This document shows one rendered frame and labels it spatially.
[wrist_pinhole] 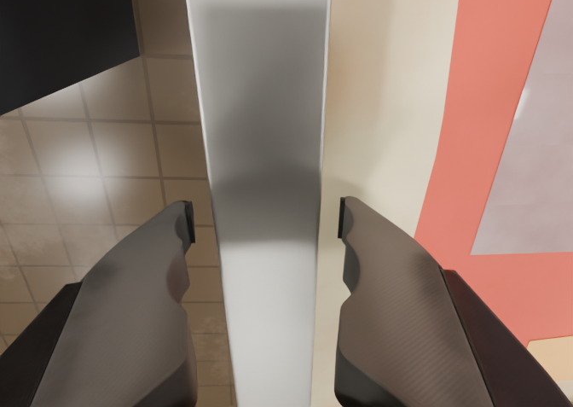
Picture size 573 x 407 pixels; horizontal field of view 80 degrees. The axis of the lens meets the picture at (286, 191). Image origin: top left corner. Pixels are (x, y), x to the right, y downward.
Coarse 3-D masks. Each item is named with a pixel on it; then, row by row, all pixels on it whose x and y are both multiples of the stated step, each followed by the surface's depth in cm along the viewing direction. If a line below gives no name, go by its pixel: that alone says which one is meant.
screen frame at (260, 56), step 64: (192, 0) 9; (256, 0) 9; (320, 0) 9; (256, 64) 10; (320, 64) 10; (256, 128) 10; (320, 128) 11; (256, 192) 12; (320, 192) 12; (256, 256) 13; (256, 320) 14; (256, 384) 17
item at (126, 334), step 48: (144, 240) 10; (192, 240) 12; (96, 288) 8; (144, 288) 8; (96, 336) 7; (144, 336) 7; (48, 384) 6; (96, 384) 6; (144, 384) 6; (192, 384) 7
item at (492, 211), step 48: (480, 0) 12; (528, 0) 12; (480, 48) 13; (528, 48) 13; (480, 96) 14; (528, 96) 14; (480, 144) 15; (528, 144) 15; (432, 192) 16; (480, 192) 16; (528, 192) 16; (432, 240) 17; (480, 240) 17; (528, 240) 18; (480, 288) 19; (528, 288) 19; (528, 336) 21
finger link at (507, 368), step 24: (456, 288) 8; (480, 312) 8; (480, 336) 7; (504, 336) 7; (480, 360) 7; (504, 360) 7; (528, 360) 7; (504, 384) 6; (528, 384) 6; (552, 384) 6
